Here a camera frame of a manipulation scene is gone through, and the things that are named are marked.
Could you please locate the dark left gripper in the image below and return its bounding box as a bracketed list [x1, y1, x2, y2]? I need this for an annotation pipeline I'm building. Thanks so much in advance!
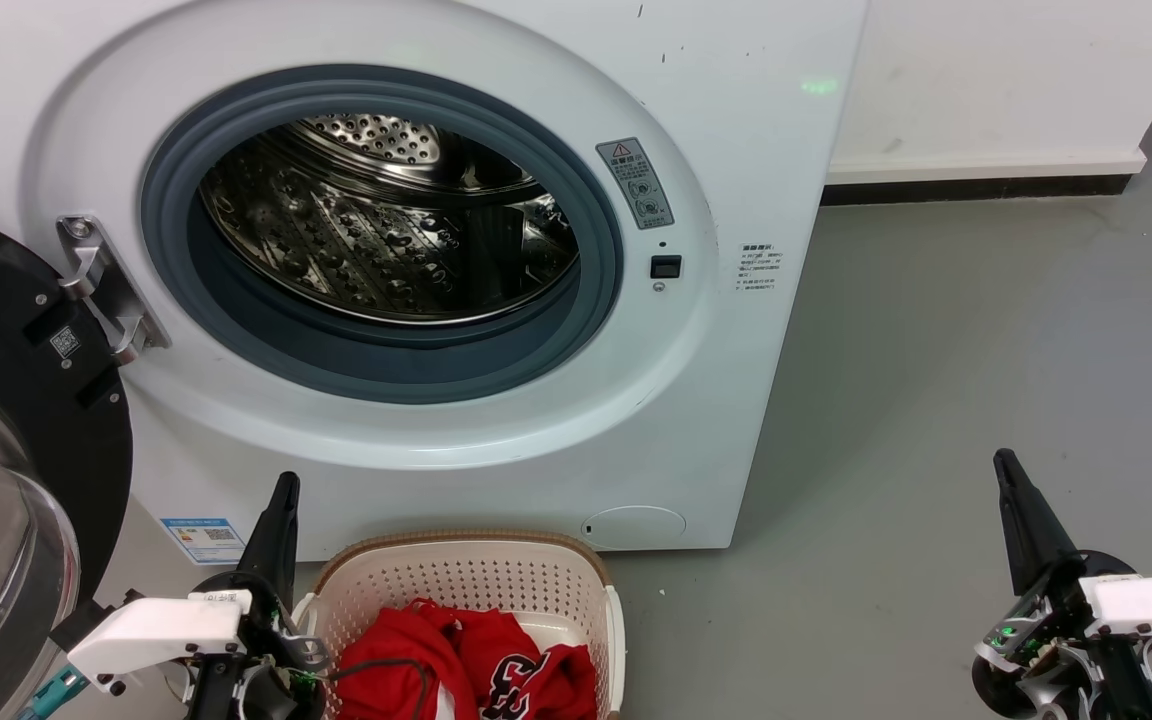
[186, 472, 327, 720]

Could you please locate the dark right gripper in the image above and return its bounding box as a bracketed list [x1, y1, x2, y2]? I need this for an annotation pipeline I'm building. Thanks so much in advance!
[971, 448, 1152, 720]

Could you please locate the red jersey garment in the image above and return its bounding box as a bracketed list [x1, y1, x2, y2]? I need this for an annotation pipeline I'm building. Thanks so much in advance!
[336, 598, 599, 720]

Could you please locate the cream perforated laundry basket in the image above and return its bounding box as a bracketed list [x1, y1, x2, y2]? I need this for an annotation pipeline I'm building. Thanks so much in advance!
[293, 530, 627, 720]

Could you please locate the black glass washing machine door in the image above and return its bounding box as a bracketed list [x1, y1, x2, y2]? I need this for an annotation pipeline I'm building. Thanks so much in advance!
[0, 205, 134, 720]

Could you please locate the white front-load washing machine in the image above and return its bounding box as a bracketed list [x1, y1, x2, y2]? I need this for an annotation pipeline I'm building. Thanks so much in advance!
[0, 0, 869, 564]

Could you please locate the blue white energy label sticker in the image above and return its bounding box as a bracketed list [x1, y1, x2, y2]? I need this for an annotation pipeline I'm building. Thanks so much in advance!
[160, 517, 248, 567]

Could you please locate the grey rubber door gasket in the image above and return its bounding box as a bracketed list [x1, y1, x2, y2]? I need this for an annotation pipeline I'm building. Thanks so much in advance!
[140, 65, 625, 405]

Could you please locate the silver metal door hinge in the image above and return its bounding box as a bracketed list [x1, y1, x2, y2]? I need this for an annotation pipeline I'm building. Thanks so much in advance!
[56, 213, 173, 367]

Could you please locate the perforated steel washer drum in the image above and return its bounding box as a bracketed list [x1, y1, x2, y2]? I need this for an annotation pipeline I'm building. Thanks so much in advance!
[198, 113, 580, 325]

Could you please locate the round white filter cover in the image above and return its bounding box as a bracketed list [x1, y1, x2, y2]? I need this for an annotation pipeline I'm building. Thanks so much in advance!
[581, 505, 687, 552]

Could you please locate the small text sticker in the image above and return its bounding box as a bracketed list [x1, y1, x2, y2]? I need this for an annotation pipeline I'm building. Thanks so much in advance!
[734, 242, 784, 294]

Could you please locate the grey warning sticker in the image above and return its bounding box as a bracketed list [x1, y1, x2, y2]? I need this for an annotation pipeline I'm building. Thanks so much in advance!
[595, 137, 676, 232]

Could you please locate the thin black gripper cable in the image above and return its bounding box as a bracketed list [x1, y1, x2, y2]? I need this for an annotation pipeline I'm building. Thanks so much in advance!
[328, 655, 434, 720]

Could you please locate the teal cable connector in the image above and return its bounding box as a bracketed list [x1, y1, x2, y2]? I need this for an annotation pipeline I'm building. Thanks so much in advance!
[18, 668, 88, 720]

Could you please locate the dark grey wall baseboard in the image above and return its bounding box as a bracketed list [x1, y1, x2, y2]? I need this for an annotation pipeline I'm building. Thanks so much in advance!
[821, 175, 1134, 208]

